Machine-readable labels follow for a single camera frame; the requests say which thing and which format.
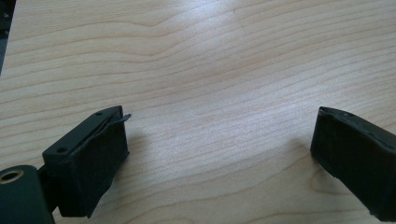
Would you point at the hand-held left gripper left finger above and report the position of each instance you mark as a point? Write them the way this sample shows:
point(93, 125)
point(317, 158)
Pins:
point(84, 161)

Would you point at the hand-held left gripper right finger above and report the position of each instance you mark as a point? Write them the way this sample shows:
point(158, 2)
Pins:
point(358, 155)

